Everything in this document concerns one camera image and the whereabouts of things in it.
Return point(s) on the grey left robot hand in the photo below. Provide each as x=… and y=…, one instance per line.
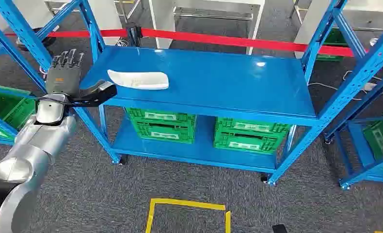
x=63, y=78

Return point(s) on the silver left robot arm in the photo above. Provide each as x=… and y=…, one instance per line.
x=34, y=151

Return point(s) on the black round barrier base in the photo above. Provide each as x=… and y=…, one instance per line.
x=47, y=40

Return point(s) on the green plastic crate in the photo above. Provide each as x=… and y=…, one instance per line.
x=249, y=135
x=8, y=106
x=334, y=38
x=161, y=125
x=382, y=138

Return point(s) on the blue metal shelf rack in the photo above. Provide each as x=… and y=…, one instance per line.
x=204, y=80
x=5, y=48
x=358, y=151

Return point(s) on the red barrier belt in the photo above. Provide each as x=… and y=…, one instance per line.
x=217, y=39

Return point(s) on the yellow floor tape outline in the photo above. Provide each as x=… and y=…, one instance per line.
x=185, y=204

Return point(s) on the black robot foot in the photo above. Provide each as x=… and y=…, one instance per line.
x=279, y=229

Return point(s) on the white power strip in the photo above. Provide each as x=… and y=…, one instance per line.
x=376, y=88

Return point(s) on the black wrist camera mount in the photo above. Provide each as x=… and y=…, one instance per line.
x=98, y=95

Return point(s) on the black barrier post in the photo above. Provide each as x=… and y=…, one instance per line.
x=134, y=35

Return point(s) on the white table frame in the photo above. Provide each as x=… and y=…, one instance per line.
x=164, y=22

